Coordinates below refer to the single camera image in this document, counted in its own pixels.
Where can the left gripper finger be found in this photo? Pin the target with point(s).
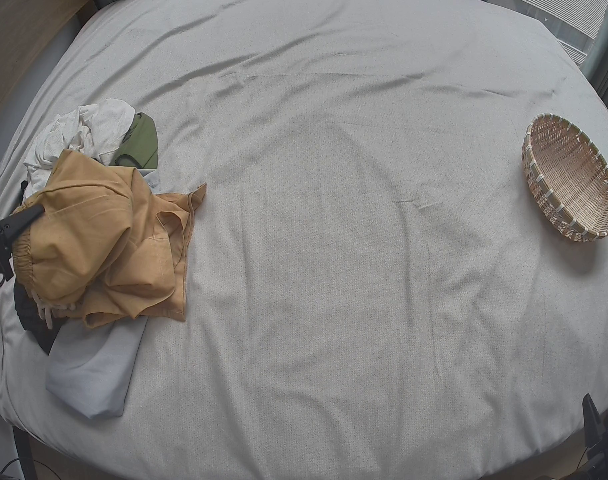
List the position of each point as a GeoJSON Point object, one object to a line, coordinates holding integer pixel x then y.
{"type": "Point", "coordinates": [19, 220]}

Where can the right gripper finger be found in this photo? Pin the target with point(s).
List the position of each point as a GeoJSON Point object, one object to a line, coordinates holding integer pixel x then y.
{"type": "Point", "coordinates": [592, 423]}

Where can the mustard yellow shorts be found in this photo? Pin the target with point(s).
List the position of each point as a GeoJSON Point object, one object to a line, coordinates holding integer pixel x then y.
{"type": "Point", "coordinates": [94, 228]}

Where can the black garment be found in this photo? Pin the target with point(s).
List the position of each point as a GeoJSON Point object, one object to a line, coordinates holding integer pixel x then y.
{"type": "Point", "coordinates": [31, 318]}

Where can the white garment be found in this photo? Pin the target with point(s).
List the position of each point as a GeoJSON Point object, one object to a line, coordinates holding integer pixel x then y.
{"type": "Point", "coordinates": [101, 123]}

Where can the green garment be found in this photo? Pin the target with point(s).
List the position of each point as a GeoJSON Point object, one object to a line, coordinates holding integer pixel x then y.
{"type": "Point", "coordinates": [143, 140]}

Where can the pale blue garment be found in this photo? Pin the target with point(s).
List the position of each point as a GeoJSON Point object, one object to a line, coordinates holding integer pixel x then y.
{"type": "Point", "coordinates": [91, 373]}

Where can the round woven basket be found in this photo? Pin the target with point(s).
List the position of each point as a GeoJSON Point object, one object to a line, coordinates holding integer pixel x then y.
{"type": "Point", "coordinates": [569, 178]}

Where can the bed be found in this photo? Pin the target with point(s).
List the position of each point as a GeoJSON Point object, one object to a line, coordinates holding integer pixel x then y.
{"type": "Point", "coordinates": [334, 218]}

